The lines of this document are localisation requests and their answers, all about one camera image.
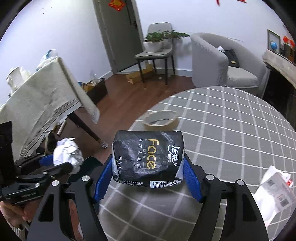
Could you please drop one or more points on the white paper ball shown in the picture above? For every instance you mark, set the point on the white paper ball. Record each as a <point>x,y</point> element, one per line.
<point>67,151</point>

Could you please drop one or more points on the beige sideboard cloth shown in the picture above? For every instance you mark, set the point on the beige sideboard cloth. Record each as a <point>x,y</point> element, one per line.
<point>280,63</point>

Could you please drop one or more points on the grey armchair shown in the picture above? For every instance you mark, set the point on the grey armchair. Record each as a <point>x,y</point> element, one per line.
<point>210,65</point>

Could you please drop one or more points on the cardboard box under chair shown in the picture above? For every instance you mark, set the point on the cardboard box under chair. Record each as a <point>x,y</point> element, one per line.
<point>146,73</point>

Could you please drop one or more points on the black storage box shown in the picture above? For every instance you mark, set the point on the black storage box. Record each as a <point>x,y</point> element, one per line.
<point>96,90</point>

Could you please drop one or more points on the white plastic bag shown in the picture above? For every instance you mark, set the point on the white plastic bag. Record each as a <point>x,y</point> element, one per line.
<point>48,57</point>

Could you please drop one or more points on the person's left hand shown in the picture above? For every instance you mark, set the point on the person's left hand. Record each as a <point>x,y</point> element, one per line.
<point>16,215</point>

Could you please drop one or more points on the white electric kettle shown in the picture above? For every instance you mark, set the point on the white electric kettle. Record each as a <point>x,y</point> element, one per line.
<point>14,79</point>

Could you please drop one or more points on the grey checked round tablecloth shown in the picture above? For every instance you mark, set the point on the grey checked round tablecloth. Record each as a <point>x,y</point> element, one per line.
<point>230,133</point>

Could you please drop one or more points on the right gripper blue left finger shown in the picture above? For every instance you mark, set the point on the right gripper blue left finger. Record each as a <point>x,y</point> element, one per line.
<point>52,220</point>

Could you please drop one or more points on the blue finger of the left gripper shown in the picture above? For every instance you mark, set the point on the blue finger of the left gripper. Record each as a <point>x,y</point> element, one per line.
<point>46,160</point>

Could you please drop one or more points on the black Face tissue pack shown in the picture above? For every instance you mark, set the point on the black Face tissue pack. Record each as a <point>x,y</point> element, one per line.
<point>152,159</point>

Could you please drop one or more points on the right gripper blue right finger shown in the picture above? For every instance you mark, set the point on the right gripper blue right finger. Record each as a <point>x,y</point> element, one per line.
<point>243,220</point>

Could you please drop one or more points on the clear plastic blister package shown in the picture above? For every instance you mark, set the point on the clear plastic blister package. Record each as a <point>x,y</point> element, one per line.
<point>274,194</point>

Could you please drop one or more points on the grey door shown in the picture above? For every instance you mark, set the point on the grey door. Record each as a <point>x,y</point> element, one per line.
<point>121,33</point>

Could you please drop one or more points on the framed picture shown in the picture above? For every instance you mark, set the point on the framed picture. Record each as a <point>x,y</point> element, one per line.
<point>272,36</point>

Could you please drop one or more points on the potted green plant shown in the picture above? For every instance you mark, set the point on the potted green plant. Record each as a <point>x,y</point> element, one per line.
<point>155,41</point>

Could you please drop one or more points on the red fu door decoration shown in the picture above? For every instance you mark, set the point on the red fu door decoration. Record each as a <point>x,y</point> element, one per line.
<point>117,4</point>

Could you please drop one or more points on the dark wooden table leg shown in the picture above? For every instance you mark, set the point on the dark wooden table leg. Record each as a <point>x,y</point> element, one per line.
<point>77,121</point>

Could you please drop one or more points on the grey dining chair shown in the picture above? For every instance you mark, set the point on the grey dining chair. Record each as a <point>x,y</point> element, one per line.
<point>164,54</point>

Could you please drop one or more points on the small blue globe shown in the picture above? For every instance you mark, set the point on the small blue globe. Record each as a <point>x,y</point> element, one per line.
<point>273,46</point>

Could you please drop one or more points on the brown packing tape roll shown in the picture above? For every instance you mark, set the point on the brown packing tape roll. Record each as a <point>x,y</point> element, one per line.
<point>164,120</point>

